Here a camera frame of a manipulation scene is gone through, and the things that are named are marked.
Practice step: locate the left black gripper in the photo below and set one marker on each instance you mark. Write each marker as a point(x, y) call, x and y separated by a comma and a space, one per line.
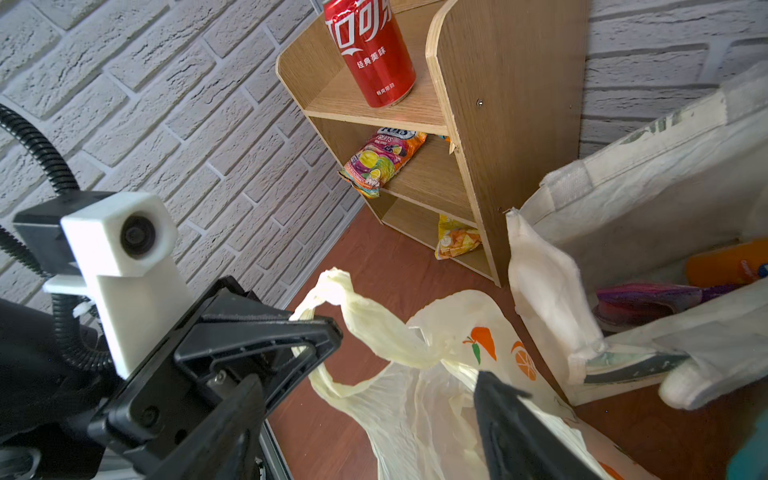
point(58, 421)

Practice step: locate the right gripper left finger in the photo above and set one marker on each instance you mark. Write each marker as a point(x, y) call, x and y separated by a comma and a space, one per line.
point(226, 444)

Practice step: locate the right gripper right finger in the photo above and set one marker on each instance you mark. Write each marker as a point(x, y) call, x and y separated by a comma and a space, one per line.
point(524, 434)

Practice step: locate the thin cream plastic bag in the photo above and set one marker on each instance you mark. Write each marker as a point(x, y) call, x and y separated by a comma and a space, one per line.
point(420, 411)

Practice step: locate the purple candy bag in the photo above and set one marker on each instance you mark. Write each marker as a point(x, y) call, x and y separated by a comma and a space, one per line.
point(625, 307)

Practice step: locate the canvas tote bag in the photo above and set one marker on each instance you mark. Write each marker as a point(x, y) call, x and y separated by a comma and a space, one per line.
point(685, 184)

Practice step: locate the orange Fanta can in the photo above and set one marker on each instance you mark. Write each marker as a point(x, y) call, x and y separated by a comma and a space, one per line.
point(726, 263)

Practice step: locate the yellow chip bag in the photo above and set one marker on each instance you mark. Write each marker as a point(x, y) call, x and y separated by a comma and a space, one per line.
point(455, 238)

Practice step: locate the pink green candy bag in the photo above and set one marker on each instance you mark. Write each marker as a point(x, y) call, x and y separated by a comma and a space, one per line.
point(380, 159)

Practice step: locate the red cola can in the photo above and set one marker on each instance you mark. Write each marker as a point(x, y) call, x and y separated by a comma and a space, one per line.
point(370, 41)

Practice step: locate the wooden shelf unit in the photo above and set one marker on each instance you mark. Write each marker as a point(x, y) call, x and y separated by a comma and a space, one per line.
point(499, 92)

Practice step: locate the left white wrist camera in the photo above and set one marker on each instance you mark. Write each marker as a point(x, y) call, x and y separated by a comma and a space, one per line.
point(122, 260)

